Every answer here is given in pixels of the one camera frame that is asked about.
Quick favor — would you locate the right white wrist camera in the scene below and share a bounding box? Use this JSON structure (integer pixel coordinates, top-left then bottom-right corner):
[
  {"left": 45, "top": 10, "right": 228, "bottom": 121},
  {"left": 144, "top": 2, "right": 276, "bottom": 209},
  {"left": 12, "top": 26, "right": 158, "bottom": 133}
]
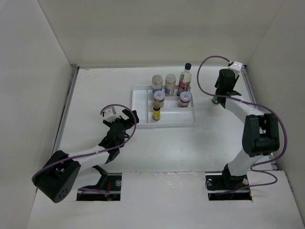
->
[{"left": 228, "top": 61, "right": 243, "bottom": 79}]

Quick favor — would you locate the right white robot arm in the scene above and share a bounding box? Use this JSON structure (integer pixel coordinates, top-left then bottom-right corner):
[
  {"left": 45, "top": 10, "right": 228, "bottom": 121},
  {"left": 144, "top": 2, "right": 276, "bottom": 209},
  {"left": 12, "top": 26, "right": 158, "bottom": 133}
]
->
[{"left": 215, "top": 69, "right": 280, "bottom": 189}]

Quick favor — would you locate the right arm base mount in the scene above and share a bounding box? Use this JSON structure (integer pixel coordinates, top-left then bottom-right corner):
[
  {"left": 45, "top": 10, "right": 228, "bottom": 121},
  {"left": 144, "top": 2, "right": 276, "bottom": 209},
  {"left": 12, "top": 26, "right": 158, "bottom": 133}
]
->
[{"left": 205, "top": 166, "right": 252, "bottom": 201}]

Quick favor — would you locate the tall dark soy sauce bottle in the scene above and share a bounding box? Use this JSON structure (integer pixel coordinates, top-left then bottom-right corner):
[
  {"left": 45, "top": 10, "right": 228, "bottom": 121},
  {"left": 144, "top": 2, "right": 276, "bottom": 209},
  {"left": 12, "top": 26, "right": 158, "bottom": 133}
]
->
[{"left": 177, "top": 63, "right": 192, "bottom": 96}]

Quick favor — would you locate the pink label spice jar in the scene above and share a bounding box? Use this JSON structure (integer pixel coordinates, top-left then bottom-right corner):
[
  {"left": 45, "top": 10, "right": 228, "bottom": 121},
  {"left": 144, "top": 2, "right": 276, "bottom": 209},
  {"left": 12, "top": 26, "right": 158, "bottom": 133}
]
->
[{"left": 164, "top": 74, "right": 176, "bottom": 96}]

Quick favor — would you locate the red cap chili sauce bottle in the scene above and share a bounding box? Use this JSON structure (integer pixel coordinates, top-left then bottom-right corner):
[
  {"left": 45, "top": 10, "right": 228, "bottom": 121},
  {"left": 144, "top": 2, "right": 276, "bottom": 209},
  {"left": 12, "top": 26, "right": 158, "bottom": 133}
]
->
[{"left": 212, "top": 96, "right": 219, "bottom": 104}]

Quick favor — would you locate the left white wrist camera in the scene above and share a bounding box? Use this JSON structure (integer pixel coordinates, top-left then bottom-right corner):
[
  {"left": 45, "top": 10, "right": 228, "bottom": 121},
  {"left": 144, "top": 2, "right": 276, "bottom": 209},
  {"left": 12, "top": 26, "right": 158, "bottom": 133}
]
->
[{"left": 101, "top": 106, "right": 119, "bottom": 123}]

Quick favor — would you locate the blue label spice jar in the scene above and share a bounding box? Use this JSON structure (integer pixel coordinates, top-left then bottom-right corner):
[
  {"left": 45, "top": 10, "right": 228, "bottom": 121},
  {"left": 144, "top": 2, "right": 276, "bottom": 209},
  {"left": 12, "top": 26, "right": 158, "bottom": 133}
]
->
[{"left": 152, "top": 75, "right": 163, "bottom": 93}]

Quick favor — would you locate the small yellow label bottle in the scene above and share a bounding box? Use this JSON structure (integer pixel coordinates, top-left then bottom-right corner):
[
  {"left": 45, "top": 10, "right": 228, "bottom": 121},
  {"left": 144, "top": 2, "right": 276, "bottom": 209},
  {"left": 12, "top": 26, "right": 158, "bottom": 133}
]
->
[{"left": 152, "top": 101, "right": 161, "bottom": 121}]

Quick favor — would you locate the red lid pink jar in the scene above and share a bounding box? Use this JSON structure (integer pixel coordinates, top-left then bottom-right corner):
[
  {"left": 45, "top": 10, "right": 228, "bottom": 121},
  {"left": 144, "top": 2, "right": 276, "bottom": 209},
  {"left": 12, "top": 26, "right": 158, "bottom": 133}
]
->
[{"left": 178, "top": 91, "right": 192, "bottom": 107}]

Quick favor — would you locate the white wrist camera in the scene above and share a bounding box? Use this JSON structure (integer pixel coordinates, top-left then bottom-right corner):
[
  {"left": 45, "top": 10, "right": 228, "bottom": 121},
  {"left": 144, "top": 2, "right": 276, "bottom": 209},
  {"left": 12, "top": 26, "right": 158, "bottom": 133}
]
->
[
  {"left": 101, "top": 106, "right": 119, "bottom": 123},
  {"left": 228, "top": 61, "right": 243, "bottom": 79}
]

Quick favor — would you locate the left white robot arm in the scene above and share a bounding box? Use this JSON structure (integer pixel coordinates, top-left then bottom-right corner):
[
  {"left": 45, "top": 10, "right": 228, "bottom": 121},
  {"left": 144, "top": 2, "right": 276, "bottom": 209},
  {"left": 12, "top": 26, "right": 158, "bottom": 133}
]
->
[{"left": 31, "top": 106, "right": 139, "bottom": 203}]

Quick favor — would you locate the white divided organizer tray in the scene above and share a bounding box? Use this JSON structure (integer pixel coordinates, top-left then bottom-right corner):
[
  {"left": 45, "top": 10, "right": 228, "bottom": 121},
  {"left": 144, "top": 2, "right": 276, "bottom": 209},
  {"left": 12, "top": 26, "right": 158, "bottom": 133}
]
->
[{"left": 132, "top": 85, "right": 196, "bottom": 129}]

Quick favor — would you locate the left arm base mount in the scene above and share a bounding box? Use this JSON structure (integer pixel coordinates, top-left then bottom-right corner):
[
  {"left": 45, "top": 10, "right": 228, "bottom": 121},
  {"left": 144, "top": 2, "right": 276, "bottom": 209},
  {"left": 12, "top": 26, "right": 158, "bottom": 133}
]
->
[{"left": 75, "top": 166, "right": 122, "bottom": 201}]

